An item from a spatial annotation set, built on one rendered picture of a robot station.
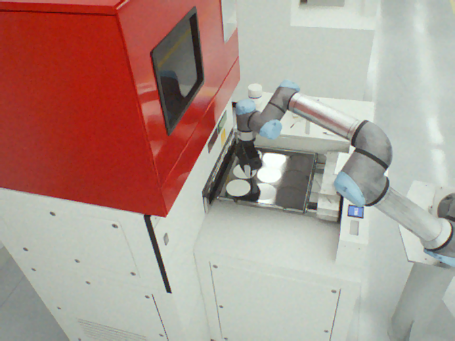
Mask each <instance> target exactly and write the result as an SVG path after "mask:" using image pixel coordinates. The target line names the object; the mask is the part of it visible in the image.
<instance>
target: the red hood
mask: <svg viewBox="0 0 455 341"><path fill-rule="evenodd" d="M238 55H239V48H238V23H237V9H236V0H0V187H2V188H6V189H12V190H16V191H24V192H28V193H32V194H39V195H44V196H47V197H52V198H59V199H63V200H70V201H75V202H82V203H86V204H93V205H97V206H104V207H109V208H116V209H120V210H127V211H131V212H139V213H143V214H150V215H154V216H159V217H162V218H166V217H167V215H168V213H169V211H170V210H171V208H172V206H173V204H174V202H175V201H176V199H177V197H178V194H179V192H180V191H181V190H182V188H183V186H184V184H185V182H186V181H187V179H188V177H189V175H190V172H191V170H192V169H193V167H194V165H195V163H196V161H197V159H198V157H199V155H200V153H201V151H202V150H203V149H204V147H205V145H206V143H207V141H208V139H209V137H210V136H211V133H212V132H213V129H214V128H215V125H216V124H217V121H218V120H219V118H220V116H221V114H222V112H223V110H224V108H226V106H227V104H228V102H229V100H230V98H231V96H232V94H233V92H234V90H235V88H236V87H237V84H238V82H239V80H240V61H239V56H238Z"/></svg>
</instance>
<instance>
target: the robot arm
mask: <svg viewBox="0 0 455 341"><path fill-rule="evenodd" d="M286 111H289V112H292V113H294V114H296V115H297V116H300V117H301V118H304V119H305V120H308V121H310V122H312V123H314V124H316V125H318V126H320V127H322V128H324V129H325V130H327V131H329V132H331V133H333V134H335V135H338V136H339V137H342V138H343V139H346V140H348V141H349V142H350V145H351V146H353V147H355V149H354V151H353V153H352V154H351V155H350V157H349V159H348V160H347V161H346V163H345V165H344V166H343V168H342V169H341V170H340V171H339V173H338V176H337V178H335V180H334V182H333V185H334V188H335V189H337V191H338V192H339V193H340V194H342V196H343V197H344V198H345V199H347V200H349V201H350V202H351V203H352V204H354V205H355V206H357V207H363V206H366V207H371V206H373V207H375V208H376V209H378V210H379V211H381V212H383V213H385V214H386V215H387V216H388V217H390V219H392V220H394V221H395V222H396V223H398V224H399V225H401V226H402V227H403V228H406V229H407V230H408V231H410V232H412V233H413V234H414V235H416V236H417V237H419V238H420V243H421V245H422V246H423V247H424V248H423V252H424V253H426V254H428V255H430V256H432V257H434V258H436V259H438V260H440V261H442V262H444V263H446V264H448V265H449V266H451V267H455V192H454V193H450V194H448V195H446V196H445V197H444V198H443V199H442V200H441V201H440V203H439V205H438V208H437V214H438V217H439V218H436V217H434V216H433V215H432V214H430V213H429V212H427V211H426V210H424V209H423V208H421V207H420V206H419V205H417V204H416V203H414V202H413V201H412V200H410V199H409V198H407V197H406V196H405V195H404V194H402V193H401V192H399V191H398V190H396V189H395V188H394V187H392V186H391V185H390V180H389V178H388V177H386V176H385V172H386V171H387V169H388V168H389V166H390V165H391V162H392V159H393V148H392V145H391V142H390V140H389V138H388V136H387V135H386V134H385V132H384V131H383V130H382V129H381V128H380V127H379V126H377V125H376V124H374V123H373V122H370V121H369V120H366V119H364V120H359V119H356V118H354V117H352V116H350V115H348V114H345V113H343V112H341V111H339V110H335V109H334V108H331V106H328V105H326V104H324V103H322V102H320V101H318V100H316V99H313V98H311V97H308V96H306V95H304V94H302V93H300V88H299V86H298V84H296V83H294V82H292V81H290V80H288V79H284V80H283V81H282V82H281V83H280V86H279V87H278V88H277V89H276V92H275V93H274V94H273V96H272V98H271V99H270V100H269V101H268V102H267V104H266V105H265V107H264V109H263V111H262V112H260V111H258V110H256V105H255V102H254V101H253V100H251V99H241V100H240V101H238V102H237V103H236V126H237V133H236V134H237V136H238V141H239V142H238V143H236V144H234V149H235V155H236V156H237V158H238V159H239V160H240V162H239V165H240V168H241V169H242V171H243V173H244V174H245V176H246V177H248V178H249V179H250V178H252V177H253V175H254V174H255V171H256V170H257V169H258V168H261V167H262V162H261V160H260V154H258V153H259V152H258V150H257V149H256V146H255V144H254V143H253V142H254V141H255V140H256V136H257V133H258V134H259V135H260V136H262V137H265V138H267V139H271V140H273V139H276V138H277V137H278V136H279V135H280V134H281V130H282V123H281V122H280V121H281V119H282V117H283V116H284V115H285V113H286ZM250 168H251V171H250Z"/></svg>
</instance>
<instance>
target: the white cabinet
mask: <svg viewBox="0 0 455 341"><path fill-rule="evenodd" d="M194 256H195V260H196V267H197V271H198V277H199V281H200V288H201V292H202V295H203V298H204V305H205V309H206V313H207V319H208V323H209V329H210V334H211V339H212V340H216V341H345V340H346V337H347V332H348V329H349V324H350V321H351V316H352V313H353V309H354V305H355V300H356V298H357V294H358V290H359V288H360V283H356V282H352V281H345V280H342V279H335V278H331V277H325V276H321V275H315V274H311V273H304V272H300V271H294V270H290V269H283V268H280V267H273V266H269V265H262V264H259V263H252V262H249V261H248V260H241V259H237V258H231V257H227V256H221V255H217V254H211V253H207V252H200V251H196V250H194Z"/></svg>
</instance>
